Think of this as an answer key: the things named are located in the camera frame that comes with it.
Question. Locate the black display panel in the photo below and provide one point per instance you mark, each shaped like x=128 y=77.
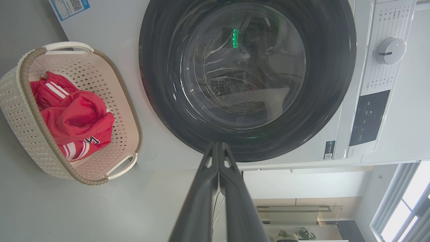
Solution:
x=369 y=117

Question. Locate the wooden wall cabinet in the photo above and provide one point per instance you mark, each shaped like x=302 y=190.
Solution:
x=295 y=211

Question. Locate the black round washing machine door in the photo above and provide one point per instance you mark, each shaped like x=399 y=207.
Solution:
x=161 y=84

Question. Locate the bright window with frame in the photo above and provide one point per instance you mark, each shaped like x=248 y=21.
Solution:
x=403 y=208

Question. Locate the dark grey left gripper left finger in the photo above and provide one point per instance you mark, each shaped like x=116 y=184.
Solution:
x=198 y=208

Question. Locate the blue white energy label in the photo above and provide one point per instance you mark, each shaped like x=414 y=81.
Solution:
x=69 y=7

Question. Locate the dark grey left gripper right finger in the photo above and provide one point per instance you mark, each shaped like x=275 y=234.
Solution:
x=240 y=208

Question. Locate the cream perforated laundry basket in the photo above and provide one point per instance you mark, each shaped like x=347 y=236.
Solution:
x=20 y=111

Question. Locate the white washing machine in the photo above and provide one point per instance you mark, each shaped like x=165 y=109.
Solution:
x=117 y=33

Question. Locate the white round control knob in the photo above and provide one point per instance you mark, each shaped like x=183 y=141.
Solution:
x=391 y=50

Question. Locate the red white striped garment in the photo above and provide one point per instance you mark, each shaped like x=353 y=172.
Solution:
x=77 y=117

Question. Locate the green potted plant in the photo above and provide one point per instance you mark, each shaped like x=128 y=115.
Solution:
x=306 y=234

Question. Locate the small dark QR sticker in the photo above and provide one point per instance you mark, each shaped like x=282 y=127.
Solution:
x=329 y=150

